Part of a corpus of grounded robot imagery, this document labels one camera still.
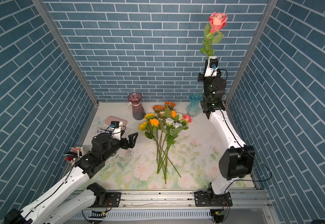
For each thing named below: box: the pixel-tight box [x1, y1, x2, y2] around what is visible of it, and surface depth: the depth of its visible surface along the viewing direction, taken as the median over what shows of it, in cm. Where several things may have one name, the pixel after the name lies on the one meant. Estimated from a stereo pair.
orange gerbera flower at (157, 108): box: [152, 105, 165, 116], surface depth 111 cm
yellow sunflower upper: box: [144, 112, 158, 121], surface depth 107 cm
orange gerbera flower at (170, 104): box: [164, 101, 177, 111], surface depth 110 cm
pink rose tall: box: [199, 12, 229, 60], surface depth 57 cm
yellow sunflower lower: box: [138, 121, 149, 131], surface depth 101 cm
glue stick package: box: [96, 127, 115, 135], surface depth 104 cm
